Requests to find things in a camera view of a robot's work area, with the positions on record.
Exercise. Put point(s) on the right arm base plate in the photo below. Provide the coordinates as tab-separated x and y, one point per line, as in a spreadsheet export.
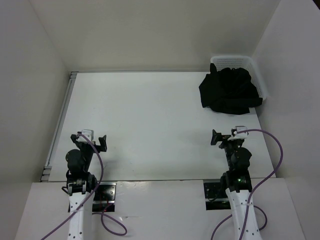
215	196

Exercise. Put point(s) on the aluminium table edge rail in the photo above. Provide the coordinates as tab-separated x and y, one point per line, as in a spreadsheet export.
45	175

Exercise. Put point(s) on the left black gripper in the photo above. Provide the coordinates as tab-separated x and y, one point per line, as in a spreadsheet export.
103	146

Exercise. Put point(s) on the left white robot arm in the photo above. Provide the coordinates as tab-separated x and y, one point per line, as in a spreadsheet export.
81	185

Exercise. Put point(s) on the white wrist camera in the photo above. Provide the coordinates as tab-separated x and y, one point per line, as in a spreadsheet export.
239	133
84	136

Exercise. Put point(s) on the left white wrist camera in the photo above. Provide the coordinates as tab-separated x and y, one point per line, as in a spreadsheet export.
84	136

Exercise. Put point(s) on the black shorts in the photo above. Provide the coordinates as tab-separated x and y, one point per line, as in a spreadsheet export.
229	91

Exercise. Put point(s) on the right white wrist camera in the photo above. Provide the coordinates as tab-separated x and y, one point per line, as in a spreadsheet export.
239	133

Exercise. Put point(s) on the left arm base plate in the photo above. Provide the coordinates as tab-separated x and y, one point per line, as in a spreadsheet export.
103	199

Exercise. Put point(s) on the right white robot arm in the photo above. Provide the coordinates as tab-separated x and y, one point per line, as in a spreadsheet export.
236	182

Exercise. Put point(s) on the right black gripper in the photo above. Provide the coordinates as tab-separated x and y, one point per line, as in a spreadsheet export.
218	136

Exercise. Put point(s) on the white plastic basket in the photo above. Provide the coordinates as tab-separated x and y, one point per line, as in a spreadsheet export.
245	62

